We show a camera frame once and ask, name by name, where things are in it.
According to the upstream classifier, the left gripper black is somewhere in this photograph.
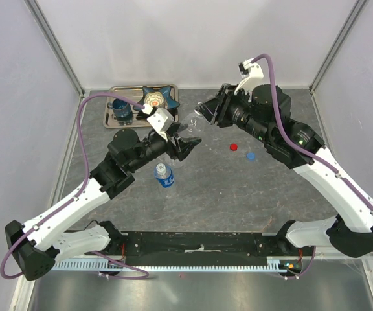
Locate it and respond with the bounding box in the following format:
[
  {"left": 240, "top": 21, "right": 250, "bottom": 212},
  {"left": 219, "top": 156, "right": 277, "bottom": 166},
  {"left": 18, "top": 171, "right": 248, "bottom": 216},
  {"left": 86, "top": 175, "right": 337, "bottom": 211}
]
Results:
[{"left": 129, "top": 122, "right": 202, "bottom": 172}]

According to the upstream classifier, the metal tray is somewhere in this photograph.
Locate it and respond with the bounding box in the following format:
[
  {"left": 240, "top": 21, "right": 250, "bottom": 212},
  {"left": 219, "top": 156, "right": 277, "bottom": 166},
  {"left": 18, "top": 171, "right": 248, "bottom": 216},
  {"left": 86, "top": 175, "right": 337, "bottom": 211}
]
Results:
[{"left": 103, "top": 84, "right": 179, "bottom": 128}]

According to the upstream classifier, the blue label small bottle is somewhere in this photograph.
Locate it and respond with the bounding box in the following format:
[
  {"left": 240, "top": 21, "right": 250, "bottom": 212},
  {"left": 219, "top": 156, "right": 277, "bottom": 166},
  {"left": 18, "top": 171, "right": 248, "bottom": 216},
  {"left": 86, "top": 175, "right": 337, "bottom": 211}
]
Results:
[{"left": 154, "top": 164, "right": 174, "bottom": 188}]

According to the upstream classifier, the slotted cable duct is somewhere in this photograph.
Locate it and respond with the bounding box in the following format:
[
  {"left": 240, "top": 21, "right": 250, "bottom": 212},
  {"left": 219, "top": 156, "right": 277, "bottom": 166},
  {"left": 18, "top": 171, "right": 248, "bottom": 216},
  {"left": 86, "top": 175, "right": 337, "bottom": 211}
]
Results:
[{"left": 52, "top": 255, "right": 286, "bottom": 273}]

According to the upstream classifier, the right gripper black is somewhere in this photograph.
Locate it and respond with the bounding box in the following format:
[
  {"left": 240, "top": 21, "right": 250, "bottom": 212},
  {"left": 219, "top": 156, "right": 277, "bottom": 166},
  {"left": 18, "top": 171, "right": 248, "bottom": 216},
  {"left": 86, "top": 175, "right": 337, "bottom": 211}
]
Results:
[{"left": 196, "top": 83, "right": 272, "bottom": 144}]

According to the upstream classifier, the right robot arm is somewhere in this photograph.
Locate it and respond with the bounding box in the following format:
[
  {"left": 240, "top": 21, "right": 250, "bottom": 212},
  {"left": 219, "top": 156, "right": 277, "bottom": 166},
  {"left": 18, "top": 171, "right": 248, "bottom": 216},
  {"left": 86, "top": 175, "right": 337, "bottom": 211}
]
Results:
[{"left": 196, "top": 84, "right": 373, "bottom": 258}]

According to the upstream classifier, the white QR bottle cap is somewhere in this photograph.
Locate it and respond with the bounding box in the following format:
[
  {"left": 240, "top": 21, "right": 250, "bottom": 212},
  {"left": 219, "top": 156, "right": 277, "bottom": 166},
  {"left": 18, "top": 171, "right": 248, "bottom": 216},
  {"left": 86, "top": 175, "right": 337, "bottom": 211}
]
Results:
[{"left": 195, "top": 102, "right": 202, "bottom": 113}]

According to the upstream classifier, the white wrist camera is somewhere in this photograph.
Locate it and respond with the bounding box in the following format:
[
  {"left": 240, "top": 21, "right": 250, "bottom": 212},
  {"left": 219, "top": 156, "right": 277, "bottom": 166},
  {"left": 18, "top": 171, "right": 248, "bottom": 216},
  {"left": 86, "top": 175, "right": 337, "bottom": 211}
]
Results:
[
  {"left": 142, "top": 104, "right": 174, "bottom": 142},
  {"left": 234, "top": 59, "right": 264, "bottom": 95}
]

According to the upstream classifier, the blue ceramic cup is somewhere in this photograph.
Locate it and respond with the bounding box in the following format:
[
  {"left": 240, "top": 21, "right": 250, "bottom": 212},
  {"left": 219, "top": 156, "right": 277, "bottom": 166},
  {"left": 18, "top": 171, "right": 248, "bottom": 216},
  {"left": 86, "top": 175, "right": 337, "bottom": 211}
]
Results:
[{"left": 107, "top": 98, "right": 133, "bottom": 126}]

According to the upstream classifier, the red bottle cap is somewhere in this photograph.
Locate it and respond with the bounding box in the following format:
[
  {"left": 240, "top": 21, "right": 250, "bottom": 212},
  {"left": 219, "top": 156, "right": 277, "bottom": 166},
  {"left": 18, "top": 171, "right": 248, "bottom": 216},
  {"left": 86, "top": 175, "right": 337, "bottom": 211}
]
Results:
[{"left": 229, "top": 143, "right": 238, "bottom": 152}]

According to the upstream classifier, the white blue-print bottle cap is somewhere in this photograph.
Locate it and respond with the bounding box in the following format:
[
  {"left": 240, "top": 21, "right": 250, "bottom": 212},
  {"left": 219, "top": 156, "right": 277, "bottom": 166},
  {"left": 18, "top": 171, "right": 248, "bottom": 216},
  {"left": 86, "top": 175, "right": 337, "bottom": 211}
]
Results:
[{"left": 155, "top": 163, "right": 167, "bottom": 176}]

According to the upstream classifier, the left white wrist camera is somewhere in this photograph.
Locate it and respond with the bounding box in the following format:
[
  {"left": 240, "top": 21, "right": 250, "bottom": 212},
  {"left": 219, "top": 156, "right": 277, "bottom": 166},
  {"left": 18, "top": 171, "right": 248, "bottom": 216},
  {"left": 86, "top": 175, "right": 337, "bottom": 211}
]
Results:
[{"left": 142, "top": 104, "right": 174, "bottom": 142}]

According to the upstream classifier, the blue star-shaped dish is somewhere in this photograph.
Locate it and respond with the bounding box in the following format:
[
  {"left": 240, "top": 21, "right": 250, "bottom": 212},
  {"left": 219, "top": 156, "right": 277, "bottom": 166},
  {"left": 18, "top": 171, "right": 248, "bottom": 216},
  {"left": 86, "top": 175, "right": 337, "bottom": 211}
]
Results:
[{"left": 138, "top": 85, "right": 180, "bottom": 109}]

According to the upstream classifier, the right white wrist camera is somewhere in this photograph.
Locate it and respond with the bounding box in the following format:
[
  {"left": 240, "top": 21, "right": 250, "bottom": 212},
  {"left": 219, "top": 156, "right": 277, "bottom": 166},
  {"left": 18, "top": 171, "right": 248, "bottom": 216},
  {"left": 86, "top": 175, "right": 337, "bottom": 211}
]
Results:
[{"left": 234, "top": 59, "right": 264, "bottom": 95}]

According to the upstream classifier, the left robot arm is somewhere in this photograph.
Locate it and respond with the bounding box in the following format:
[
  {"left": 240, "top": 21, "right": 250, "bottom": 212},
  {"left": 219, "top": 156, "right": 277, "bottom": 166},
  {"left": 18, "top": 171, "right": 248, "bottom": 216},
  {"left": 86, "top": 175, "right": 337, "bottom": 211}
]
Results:
[{"left": 5, "top": 123, "right": 202, "bottom": 281}]

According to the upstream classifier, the small patterned bowl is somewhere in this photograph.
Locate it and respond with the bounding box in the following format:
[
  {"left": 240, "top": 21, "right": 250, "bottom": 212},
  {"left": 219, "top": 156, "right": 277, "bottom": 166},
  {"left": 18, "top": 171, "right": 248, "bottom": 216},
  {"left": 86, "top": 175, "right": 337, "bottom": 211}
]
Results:
[{"left": 144, "top": 91, "right": 166, "bottom": 108}]

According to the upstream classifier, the clear small bottle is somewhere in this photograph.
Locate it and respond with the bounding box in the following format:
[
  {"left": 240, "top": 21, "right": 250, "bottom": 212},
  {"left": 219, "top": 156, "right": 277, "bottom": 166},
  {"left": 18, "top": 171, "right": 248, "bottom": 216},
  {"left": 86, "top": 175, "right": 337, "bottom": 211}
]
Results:
[{"left": 163, "top": 110, "right": 207, "bottom": 168}]

